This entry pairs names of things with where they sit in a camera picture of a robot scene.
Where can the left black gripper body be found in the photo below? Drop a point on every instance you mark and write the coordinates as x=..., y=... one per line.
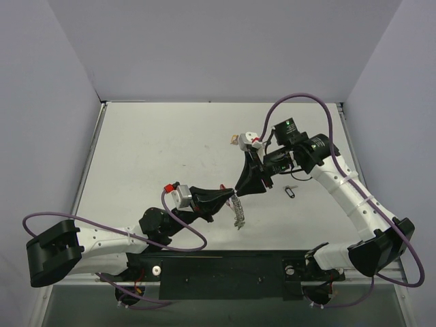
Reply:
x=197, y=201

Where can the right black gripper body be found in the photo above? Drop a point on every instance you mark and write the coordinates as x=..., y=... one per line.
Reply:
x=257, y=169

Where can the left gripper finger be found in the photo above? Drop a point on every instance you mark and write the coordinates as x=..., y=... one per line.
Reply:
x=214, y=202
x=218, y=193

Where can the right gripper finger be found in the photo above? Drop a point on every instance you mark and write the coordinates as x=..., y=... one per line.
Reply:
x=249, y=183
x=250, y=168

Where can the red handle spring keyring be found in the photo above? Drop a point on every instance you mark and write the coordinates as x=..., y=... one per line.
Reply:
x=234, y=203

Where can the key with black tag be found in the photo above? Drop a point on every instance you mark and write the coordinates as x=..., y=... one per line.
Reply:
x=289, y=190

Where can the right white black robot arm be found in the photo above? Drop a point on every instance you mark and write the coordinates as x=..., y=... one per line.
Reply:
x=379, y=230

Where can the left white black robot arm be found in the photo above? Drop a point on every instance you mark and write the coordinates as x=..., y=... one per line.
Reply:
x=77, y=245

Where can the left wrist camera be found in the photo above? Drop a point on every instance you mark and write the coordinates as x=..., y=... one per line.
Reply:
x=181, y=195

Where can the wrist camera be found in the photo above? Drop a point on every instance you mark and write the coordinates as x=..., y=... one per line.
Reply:
x=181, y=195
x=249, y=141

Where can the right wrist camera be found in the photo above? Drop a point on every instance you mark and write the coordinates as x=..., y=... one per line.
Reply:
x=249, y=141

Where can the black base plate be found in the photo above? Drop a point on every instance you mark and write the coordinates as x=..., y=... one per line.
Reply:
x=228, y=274

